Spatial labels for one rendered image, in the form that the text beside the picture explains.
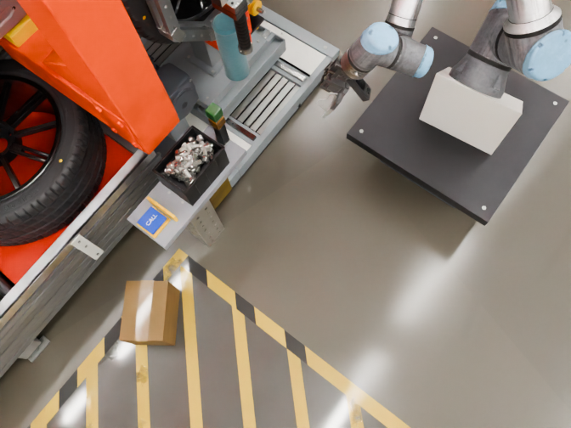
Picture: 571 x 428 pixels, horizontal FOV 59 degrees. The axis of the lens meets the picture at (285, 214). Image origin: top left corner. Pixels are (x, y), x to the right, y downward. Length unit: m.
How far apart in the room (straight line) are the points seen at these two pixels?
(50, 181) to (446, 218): 1.50
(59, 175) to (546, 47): 1.53
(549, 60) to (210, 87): 1.25
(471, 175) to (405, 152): 0.25
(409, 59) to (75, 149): 1.12
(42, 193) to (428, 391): 1.52
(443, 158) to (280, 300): 0.82
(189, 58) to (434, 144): 1.07
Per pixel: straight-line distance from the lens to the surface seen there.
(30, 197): 1.86
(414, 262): 2.11
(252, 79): 2.27
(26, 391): 2.29
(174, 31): 1.66
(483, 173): 1.97
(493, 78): 1.80
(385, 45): 1.43
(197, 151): 1.65
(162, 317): 1.93
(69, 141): 1.89
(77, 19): 1.28
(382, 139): 1.95
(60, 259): 1.91
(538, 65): 1.64
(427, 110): 1.95
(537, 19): 1.63
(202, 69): 2.23
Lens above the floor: 2.01
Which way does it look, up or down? 70 degrees down
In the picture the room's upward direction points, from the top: 9 degrees counter-clockwise
